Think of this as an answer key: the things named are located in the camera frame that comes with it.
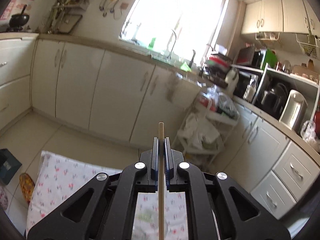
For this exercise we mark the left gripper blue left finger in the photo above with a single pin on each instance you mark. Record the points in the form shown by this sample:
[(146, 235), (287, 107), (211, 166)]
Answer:
[(154, 163)]

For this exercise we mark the yellow patterned slipper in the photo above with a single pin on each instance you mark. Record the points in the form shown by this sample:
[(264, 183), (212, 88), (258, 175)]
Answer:
[(27, 186)]

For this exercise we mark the white rolling storage cart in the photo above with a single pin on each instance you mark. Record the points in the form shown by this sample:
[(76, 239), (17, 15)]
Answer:
[(206, 128)]

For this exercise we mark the chrome kitchen faucet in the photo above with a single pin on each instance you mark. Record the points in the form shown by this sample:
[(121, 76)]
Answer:
[(173, 40)]

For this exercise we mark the black wok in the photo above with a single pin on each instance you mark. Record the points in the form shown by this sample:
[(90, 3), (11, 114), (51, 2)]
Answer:
[(19, 20)]

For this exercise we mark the dark blue dustpan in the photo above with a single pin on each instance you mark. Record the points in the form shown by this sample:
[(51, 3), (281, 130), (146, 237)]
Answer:
[(9, 166)]

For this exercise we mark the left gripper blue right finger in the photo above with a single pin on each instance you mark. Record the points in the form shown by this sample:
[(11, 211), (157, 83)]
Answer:
[(169, 166)]

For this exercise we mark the cherry print tablecloth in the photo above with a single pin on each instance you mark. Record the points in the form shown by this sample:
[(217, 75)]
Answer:
[(61, 178)]

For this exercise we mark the wooden chopstick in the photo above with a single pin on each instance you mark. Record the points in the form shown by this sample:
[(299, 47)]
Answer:
[(161, 181)]

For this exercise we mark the white electric kettle pot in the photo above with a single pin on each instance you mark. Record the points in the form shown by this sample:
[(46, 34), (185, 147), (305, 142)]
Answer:
[(294, 111)]

